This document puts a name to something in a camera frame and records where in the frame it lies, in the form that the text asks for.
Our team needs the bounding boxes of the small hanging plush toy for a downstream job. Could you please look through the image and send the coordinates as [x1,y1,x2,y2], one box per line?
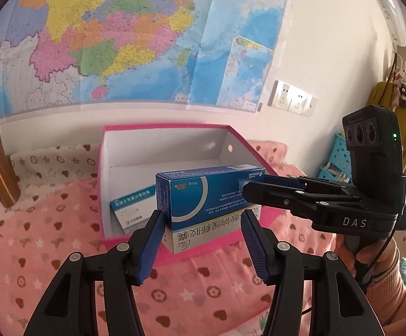
[392,70,406,107]

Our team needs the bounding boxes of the pink printed blanket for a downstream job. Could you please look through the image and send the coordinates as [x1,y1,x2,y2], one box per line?
[0,140,365,336]

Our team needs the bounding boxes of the person's right hand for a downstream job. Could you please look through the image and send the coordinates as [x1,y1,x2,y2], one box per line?
[335,233,400,288]

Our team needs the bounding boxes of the white air conditioner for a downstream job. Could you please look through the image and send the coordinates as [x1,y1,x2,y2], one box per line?
[369,0,406,46]

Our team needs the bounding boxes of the small teal white medicine box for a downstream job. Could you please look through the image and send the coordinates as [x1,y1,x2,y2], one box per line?
[109,184,158,233]

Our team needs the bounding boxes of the white wall socket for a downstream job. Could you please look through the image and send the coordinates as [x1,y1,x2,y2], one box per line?
[289,88,310,113]
[303,95,318,117]
[268,80,292,109]

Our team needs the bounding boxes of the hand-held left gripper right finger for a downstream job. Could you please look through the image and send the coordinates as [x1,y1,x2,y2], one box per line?
[241,211,380,336]

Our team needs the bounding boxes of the colourful wall map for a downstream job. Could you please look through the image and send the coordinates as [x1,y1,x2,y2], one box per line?
[0,0,293,116]

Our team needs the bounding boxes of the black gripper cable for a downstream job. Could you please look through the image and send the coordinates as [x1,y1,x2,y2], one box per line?
[367,229,398,281]

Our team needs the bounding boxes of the teal plastic baskets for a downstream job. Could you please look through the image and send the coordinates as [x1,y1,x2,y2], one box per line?
[318,132,352,183]

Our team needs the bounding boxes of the pink cardboard box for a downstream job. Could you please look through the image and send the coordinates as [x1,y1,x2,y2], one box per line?
[99,123,270,265]

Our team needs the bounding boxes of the large blue medicine box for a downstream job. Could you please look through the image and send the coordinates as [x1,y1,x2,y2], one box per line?
[155,164,267,254]

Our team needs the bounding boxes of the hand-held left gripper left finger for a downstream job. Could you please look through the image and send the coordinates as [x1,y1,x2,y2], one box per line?
[23,210,166,336]

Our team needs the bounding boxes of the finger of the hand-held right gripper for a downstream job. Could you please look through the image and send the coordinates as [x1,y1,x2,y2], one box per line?
[242,181,360,217]
[263,175,351,192]

